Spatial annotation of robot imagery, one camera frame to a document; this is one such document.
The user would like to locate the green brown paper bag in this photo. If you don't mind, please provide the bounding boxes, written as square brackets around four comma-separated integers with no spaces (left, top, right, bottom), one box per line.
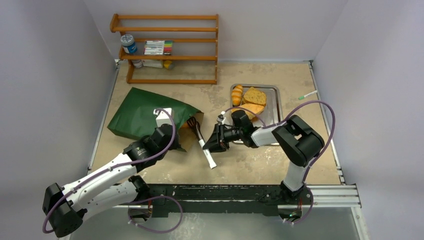
[107,87,204,152]

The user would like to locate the silver metal tongs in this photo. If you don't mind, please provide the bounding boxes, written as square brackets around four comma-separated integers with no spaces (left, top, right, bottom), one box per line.
[186,116,217,170]

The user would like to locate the triangular orange fake pastry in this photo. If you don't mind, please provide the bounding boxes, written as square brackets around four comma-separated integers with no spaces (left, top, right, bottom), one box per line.
[231,103,265,120]

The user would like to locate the orange fake bread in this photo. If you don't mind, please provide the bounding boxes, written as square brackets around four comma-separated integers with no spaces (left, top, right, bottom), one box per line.
[231,84,244,107]

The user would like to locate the seeded fake bread slice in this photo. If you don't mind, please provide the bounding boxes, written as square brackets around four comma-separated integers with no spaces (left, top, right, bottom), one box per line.
[242,87,267,106]

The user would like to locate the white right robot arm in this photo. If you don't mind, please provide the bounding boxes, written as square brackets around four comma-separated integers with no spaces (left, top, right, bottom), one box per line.
[202,109,325,204]

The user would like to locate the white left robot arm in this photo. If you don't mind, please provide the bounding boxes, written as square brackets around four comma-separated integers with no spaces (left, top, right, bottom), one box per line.
[42,123,179,238]

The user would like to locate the silver metal tray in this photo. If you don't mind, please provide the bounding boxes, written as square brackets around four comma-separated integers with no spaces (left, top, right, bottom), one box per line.
[229,83,283,127]

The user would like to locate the white small box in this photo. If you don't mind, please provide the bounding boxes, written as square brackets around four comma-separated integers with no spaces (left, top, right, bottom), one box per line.
[141,59,164,69]

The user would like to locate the yellow small bottle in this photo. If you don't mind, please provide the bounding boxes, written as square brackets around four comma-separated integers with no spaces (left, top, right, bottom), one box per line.
[162,60,175,70]

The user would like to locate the small grey jar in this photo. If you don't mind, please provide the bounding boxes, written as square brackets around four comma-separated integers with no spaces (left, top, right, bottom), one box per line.
[131,59,143,68]

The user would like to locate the green white marker pen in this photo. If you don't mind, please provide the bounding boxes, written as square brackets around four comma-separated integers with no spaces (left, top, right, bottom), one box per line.
[298,90,318,100]

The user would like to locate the pack of coloured markers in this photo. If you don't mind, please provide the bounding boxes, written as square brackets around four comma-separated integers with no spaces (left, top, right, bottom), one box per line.
[143,40,174,56]

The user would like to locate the blue white jar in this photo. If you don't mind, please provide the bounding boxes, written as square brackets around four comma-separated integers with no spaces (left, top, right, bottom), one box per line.
[120,34,138,54]

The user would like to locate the orange wooden shelf rack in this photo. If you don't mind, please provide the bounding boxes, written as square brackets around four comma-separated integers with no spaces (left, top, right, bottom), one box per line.
[109,13,219,85]

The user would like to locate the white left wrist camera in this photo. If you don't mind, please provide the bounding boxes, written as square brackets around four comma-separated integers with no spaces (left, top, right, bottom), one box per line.
[153,108,174,127]

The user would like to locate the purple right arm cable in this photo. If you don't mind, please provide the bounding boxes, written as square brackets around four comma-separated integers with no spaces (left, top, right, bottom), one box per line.
[220,100,336,186]

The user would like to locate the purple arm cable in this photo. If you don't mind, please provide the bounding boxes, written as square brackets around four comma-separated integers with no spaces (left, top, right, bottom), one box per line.
[42,108,176,234]
[220,100,336,186]

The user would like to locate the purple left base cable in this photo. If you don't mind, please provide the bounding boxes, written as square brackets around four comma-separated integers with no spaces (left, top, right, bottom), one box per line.
[127,195,184,234]

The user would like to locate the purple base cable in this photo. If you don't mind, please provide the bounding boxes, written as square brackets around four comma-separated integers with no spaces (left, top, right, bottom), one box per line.
[127,195,184,234]
[282,185,314,227]

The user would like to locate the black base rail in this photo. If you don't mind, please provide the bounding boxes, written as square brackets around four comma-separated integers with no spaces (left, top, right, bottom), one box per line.
[128,183,313,219]

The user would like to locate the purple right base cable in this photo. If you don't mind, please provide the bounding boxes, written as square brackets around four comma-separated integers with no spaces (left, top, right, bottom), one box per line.
[282,185,314,227]

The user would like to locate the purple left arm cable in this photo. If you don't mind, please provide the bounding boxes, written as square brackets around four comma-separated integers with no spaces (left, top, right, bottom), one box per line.
[42,108,176,234]

